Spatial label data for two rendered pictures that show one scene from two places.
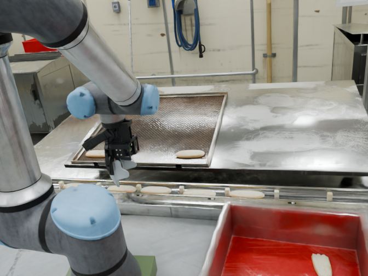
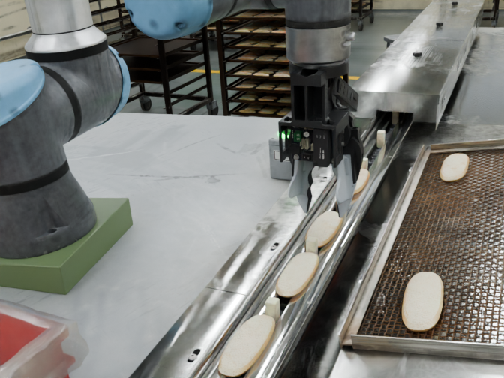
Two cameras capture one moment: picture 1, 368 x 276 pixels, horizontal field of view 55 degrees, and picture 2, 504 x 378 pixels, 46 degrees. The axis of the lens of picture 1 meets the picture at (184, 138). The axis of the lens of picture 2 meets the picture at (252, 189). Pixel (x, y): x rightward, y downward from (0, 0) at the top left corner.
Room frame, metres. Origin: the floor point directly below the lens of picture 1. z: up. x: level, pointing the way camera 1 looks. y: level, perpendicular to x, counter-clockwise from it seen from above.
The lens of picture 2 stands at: (0.98, -0.51, 1.25)
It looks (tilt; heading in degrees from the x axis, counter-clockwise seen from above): 25 degrees down; 98
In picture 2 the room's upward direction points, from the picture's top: 4 degrees counter-clockwise
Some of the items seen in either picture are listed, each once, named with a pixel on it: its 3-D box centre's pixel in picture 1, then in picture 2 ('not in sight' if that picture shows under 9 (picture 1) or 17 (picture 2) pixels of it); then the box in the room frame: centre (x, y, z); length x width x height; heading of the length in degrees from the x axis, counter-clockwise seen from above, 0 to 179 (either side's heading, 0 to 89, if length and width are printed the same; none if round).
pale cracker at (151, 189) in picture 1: (155, 189); (298, 271); (0.94, 0.11, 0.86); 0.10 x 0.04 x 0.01; 73
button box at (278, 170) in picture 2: not in sight; (295, 162); (0.92, 0.48, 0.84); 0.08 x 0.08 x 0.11; 73
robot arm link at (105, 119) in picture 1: (112, 113); (320, 43); (0.97, 0.20, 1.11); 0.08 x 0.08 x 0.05
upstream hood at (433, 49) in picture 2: not in sight; (435, 42); (1.29, 1.25, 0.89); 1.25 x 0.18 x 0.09; 73
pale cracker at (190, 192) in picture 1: (199, 193); (247, 341); (0.90, -0.03, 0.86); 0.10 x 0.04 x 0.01; 72
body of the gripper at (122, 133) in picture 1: (119, 138); (317, 111); (0.97, 0.19, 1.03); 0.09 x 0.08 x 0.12; 73
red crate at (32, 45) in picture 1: (49, 42); not in sight; (4.56, 1.53, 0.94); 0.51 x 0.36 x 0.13; 77
